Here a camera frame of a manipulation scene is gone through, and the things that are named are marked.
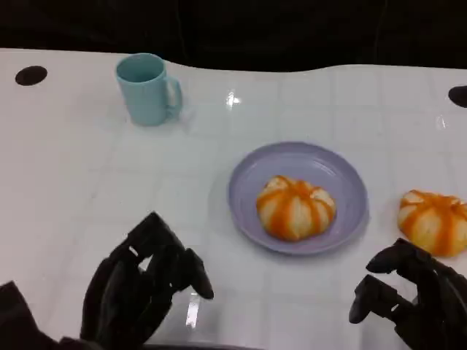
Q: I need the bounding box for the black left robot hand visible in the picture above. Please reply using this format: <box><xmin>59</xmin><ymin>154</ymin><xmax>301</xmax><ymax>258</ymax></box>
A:
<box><xmin>80</xmin><ymin>211</ymin><xmax>215</xmax><ymax>347</ymax></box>

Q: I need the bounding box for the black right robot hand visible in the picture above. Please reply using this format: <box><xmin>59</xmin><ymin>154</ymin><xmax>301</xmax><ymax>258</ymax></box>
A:
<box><xmin>348</xmin><ymin>237</ymin><xmax>467</xmax><ymax>350</ymax></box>

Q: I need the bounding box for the orange white toy bread roll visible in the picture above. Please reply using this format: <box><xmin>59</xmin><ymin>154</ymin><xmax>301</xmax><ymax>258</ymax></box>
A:
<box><xmin>398</xmin><ymin>189</ymin><xmax>467</xmax><ymax>258</ymax></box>
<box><xmin>255</xmin><ymin>174</ymin><xmax>338</xmax><ymax>242</ymax></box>

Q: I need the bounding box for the lilac plate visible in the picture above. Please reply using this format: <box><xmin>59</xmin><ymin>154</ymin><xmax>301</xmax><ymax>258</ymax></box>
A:
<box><xmin>227</xmin><ymin>141</ymin><xmax>369</xmax><ymax>256</ymax></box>

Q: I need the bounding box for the pale green mug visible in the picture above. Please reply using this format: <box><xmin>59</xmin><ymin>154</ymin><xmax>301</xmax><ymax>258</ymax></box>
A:
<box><xmin>115</xmin><ymin>52</ymin><xmax>183</xmax><ymax>128</ymax></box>

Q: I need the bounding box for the black table cable hole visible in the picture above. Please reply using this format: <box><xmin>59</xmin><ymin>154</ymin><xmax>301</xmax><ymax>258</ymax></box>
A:
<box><xmin>15</xmin><ymin>66</ymin><xmax>48</xmax><ymax>88</ymax></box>
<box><xmin>447</xmin><ymin>85</ymin><xmax>467</xmax><ymax>109</ymax></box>

